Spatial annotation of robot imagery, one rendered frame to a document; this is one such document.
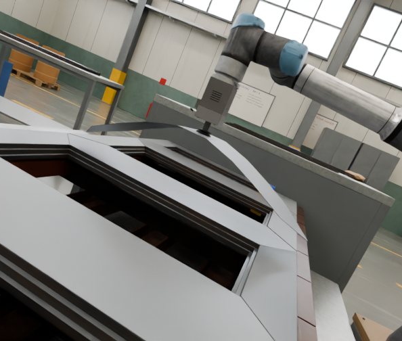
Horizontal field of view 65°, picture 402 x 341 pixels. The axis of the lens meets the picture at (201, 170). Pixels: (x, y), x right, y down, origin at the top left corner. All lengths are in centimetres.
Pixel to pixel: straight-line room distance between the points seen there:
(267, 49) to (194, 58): 963
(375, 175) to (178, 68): 655
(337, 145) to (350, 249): 780
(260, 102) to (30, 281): 962
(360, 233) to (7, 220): 149
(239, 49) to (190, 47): 972
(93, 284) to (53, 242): 9
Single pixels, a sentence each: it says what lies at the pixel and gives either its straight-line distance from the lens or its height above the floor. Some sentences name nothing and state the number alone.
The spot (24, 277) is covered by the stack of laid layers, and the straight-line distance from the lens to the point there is 41.
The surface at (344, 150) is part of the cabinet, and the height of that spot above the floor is 156.
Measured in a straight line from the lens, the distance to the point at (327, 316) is 106.
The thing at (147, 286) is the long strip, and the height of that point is 85.
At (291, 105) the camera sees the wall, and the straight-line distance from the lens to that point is 991.
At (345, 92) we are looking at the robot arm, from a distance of 89.
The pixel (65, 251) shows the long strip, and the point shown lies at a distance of 44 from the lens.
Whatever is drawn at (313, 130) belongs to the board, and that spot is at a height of 176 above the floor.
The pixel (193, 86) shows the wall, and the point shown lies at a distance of 1024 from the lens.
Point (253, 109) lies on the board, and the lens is 987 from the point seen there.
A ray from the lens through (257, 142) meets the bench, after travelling 163.
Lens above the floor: 108
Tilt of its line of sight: 10 degrees down
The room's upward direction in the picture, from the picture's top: 24 degrees clockwise
